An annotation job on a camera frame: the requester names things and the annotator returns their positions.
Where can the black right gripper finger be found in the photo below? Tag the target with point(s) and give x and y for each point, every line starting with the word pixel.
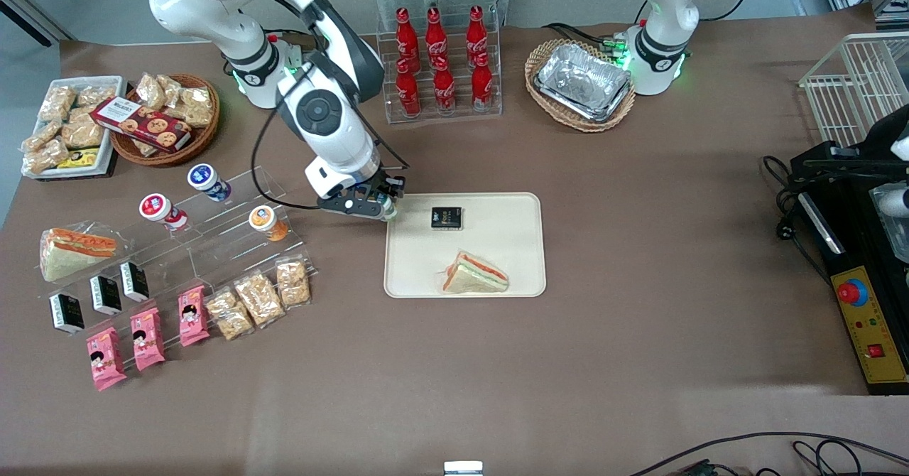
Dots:
pixel 381 211
pixel 396 186

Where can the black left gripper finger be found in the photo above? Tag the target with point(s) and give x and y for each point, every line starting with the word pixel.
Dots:
pixel 834 172
pixel 827 155

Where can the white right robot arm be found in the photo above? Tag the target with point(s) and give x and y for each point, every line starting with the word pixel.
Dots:
pixel 327 114

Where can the orange cap gum bottle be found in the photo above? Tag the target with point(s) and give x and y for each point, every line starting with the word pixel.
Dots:
pixel 267 222

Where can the beige plastic tray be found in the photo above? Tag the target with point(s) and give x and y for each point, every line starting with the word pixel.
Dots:
pixel 497 249

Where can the blue cap gum bottle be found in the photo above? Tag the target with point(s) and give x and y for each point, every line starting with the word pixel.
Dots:
pixel 206 180

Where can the red cap gum bottle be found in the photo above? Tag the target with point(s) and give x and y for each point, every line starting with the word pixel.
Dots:
pixel 160 209

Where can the white rectangular snack tray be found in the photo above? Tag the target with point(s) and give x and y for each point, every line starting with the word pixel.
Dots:
pixel 106 84

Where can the black square snack packet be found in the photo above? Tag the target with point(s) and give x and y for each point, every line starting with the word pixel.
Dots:
pixel 447 218

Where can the black control box yellow panel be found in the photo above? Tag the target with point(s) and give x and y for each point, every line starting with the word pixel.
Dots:
pixel 852 249

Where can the clear acrylic bottle rack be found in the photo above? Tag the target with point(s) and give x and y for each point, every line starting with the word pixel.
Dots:
pixel 387 99

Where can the red cola bottle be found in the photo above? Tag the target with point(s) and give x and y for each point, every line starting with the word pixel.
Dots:
pixel 406 35
pixel 481 85
pixel 444 89
pixel 407 92
pixel 434 35
pixel 476 32

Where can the clear wrapped cracker packet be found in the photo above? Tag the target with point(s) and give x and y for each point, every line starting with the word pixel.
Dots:
pixel 292 283
pixel 258 298
pixel 229 314

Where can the small wrapped triangle sandwich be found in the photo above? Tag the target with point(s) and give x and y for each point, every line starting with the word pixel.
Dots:
pixel 474 277

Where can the clear acrylic tiered stand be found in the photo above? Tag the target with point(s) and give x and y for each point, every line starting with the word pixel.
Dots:
pixel 234 206

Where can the brown wicker snack basket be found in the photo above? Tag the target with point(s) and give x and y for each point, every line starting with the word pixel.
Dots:
pixel 202 138

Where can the light wicker oval basket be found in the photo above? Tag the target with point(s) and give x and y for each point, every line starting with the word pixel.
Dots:
pixel 568 124

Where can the clear bagged rice snack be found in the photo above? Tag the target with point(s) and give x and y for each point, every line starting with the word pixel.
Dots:
pixel 197 97
pixel 96 94
pixel 150 91
pixel 82 133
pixel 50 155
pixel 41 135
pixel 195 115
pixel 170 87
pixel 57 101

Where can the pink snack packet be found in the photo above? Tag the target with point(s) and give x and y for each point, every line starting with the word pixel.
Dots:
pixel 192 316
pixel 105 359
pixel 147 339

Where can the stacked foil containers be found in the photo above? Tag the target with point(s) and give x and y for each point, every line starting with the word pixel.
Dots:
pixel 582 82

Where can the red cookie box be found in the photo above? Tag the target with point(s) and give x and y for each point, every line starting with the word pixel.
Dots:
pixel 142 124

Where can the small black white box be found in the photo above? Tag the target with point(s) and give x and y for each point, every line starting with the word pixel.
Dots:
pixel 66 312
pixel 134 281
pixel 106 295

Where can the yellow snack packet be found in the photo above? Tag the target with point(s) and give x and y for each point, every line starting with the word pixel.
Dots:
pixel 79 158

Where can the large wrapped triangle sandwich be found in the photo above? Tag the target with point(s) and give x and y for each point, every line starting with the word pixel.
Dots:
pixel 71 252

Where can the dark metal bar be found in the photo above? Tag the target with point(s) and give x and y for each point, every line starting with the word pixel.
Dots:
pixel 28 11

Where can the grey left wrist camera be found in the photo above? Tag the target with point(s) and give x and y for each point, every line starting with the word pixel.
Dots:
pixel 893 202

